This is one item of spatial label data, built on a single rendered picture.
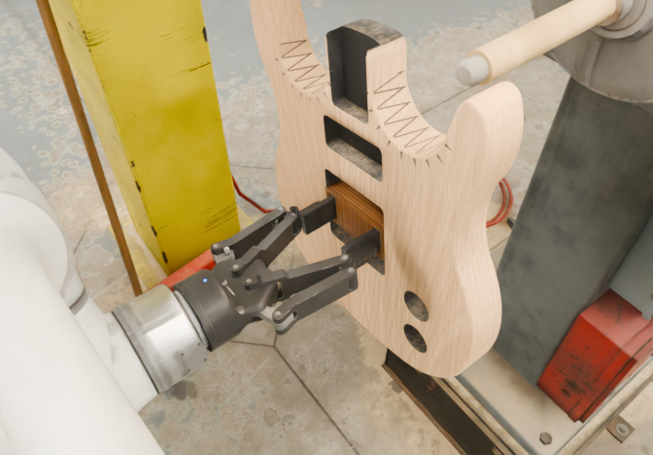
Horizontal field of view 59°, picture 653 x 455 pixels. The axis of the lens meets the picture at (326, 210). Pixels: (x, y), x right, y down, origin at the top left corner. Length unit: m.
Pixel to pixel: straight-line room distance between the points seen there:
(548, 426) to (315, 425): 0.60
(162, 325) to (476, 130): 0.31
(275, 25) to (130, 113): 0.86
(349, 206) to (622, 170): 0.49
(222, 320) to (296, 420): 1.13
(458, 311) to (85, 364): 0.36
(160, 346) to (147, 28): 0.94
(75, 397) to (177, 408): 1.41
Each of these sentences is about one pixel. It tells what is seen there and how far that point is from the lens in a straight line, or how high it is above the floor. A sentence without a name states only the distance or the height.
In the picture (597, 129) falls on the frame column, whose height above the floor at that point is 0.97.
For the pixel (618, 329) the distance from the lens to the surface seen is 1.20.
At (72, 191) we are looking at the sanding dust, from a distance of 2.32.
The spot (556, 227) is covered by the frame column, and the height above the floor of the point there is 0.74.
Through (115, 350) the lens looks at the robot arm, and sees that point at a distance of 0.53.
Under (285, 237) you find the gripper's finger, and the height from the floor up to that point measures 1.05.
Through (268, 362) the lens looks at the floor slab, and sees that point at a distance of 1.74.
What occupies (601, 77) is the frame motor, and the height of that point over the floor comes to 1.15.
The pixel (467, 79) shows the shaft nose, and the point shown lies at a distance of 0.52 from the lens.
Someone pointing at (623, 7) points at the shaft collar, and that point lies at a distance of 0.67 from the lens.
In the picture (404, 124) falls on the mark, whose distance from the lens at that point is 0.53.
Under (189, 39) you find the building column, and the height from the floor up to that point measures 0.81.
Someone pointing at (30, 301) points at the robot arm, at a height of 1.28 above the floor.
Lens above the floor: 1.55
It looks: 49 degrees down
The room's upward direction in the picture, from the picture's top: straight up
